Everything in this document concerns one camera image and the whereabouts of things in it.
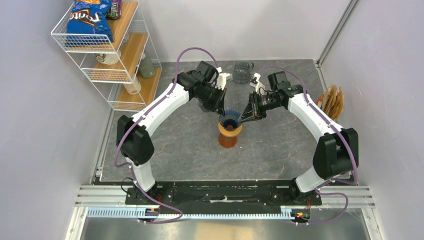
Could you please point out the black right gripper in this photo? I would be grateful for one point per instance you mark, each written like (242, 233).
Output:
(253, 105)

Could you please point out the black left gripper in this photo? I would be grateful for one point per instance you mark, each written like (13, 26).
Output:
(218, 98)

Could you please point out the blue plastic dripper cone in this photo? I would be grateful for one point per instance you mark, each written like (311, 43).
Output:
(231, 119)

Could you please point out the wooden ring dripper holder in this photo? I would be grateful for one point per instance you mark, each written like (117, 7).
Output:
(229, 132)

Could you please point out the orange glass carafe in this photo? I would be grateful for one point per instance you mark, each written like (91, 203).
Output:
(227, 142)

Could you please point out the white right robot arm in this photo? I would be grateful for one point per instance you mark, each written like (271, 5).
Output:
(337, 147)

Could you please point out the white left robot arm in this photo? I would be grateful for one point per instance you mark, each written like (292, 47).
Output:
(206, 83)

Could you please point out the smoky glass dripper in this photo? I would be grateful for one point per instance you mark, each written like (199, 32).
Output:
(202, 107)

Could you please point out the coffee paper filter box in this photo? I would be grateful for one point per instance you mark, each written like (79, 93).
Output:
(319, 101)

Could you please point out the brown paper coffee filters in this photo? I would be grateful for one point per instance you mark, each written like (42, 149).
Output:
(333, 102)

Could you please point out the clear glass pitcher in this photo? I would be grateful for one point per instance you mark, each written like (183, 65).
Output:
(242, 71)

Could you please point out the green ceramic vase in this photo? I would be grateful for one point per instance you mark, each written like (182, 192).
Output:
(146, 67)

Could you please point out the beige paper cup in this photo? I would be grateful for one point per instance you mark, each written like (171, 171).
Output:
(133, 88)

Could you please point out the white ceramic mug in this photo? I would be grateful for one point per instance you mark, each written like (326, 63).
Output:
(108, 58)

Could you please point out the dark snack packet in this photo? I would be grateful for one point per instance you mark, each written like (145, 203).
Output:
(115, 10)

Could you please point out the blue chips bag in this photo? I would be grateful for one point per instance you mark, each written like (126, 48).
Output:
(89, 17)

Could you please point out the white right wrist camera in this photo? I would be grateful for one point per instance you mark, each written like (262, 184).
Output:
(260, 88)

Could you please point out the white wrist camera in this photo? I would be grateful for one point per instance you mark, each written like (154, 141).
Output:
(260, 88)
(222, 78)

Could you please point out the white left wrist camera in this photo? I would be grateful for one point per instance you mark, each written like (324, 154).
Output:
(222, 78)

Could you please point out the white wire wooden shelf rack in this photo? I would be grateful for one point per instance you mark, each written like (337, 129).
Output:
(123, 65)

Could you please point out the aluminium frame rail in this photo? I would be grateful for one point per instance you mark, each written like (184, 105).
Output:
(347, 213)

